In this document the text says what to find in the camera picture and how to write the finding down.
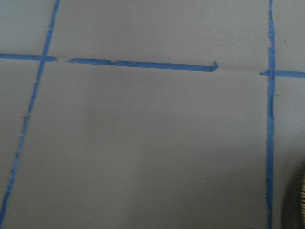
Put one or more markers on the brown wicker basket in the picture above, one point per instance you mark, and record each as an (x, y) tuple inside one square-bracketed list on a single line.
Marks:
[(303, 198)]

